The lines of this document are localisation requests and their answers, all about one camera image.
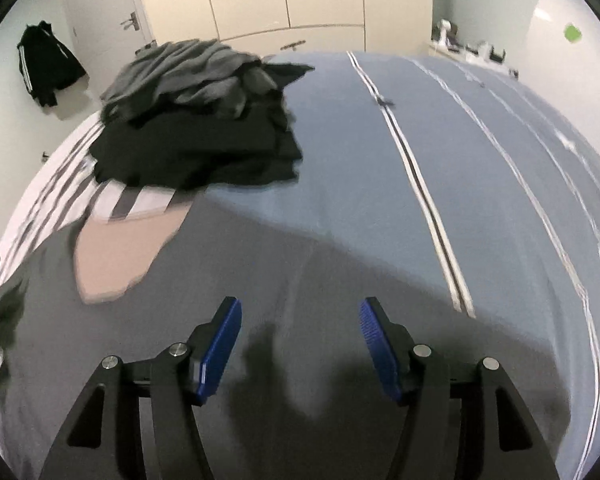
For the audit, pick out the green apple sticker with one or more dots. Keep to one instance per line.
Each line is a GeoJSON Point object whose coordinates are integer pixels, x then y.
{"type": "Point", "coordinates": [572, 33]}

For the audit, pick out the white nightstand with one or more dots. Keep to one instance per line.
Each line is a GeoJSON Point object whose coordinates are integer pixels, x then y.
{"type": "Point", "coordinates": [472, 67]}

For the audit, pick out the white headboard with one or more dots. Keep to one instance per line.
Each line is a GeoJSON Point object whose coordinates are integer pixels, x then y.
{"type": "Point", "coordinates": [560, 70]}

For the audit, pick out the dark grey garment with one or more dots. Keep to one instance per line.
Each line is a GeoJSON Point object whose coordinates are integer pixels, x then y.
{"type": "Point", "coordinates": [190, 67]}

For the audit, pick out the small white appliance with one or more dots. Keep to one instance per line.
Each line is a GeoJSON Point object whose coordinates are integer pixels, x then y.
{"type": "Point", "coordinates": [444, 31]}

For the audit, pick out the striped star bed sheet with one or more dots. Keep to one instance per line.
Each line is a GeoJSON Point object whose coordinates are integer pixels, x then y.
{"type": "Point", "coordinates": [455, 110]}

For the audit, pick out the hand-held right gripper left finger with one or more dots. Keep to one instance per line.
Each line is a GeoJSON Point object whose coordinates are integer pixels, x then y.
{"type": "Point", "coordinates": [220, 350]}

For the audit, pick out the black striped jacket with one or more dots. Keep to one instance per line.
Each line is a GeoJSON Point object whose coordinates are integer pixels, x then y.
{"type": "Point", "coordinates": [47, 62]}

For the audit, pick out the grey sweatshirt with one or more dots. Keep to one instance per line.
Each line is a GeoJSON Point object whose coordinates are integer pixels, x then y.
{"type": "Point", "coordinates": [290, 285]}

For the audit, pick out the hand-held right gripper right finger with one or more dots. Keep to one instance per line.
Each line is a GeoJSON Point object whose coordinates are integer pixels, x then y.
{"type": "Point", "coordinates": [377, 350]}

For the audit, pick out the black garment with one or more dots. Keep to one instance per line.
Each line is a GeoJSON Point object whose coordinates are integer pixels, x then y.
{"type": "Point", "coordinates": [195, 150]}

